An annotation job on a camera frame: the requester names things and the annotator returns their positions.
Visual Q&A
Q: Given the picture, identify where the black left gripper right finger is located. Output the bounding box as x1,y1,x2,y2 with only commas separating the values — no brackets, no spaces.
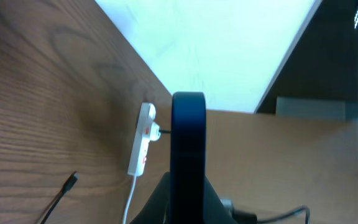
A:
203,177,237,224

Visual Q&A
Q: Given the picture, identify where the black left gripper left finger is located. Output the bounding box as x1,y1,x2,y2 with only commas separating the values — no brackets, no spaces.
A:
130,172,170,224

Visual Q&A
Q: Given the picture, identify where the black USB charging cable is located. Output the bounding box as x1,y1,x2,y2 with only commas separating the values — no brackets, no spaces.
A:
37,129,172,224

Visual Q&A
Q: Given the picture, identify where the blue Samsung Galaxy smartphone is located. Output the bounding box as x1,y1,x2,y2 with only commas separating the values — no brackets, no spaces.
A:
169,91,206,223

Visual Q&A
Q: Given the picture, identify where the white USB charger plug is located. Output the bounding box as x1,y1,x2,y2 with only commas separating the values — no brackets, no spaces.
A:
145,121,161,141

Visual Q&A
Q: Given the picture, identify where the white power strip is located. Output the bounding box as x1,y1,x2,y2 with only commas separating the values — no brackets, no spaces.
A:
127,103,156,177

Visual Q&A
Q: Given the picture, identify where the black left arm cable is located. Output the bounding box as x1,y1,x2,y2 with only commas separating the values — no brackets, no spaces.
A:
231,204,311,224

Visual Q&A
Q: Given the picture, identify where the white power strip cord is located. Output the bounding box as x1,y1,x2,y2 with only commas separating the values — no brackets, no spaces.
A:
122,174,138,224

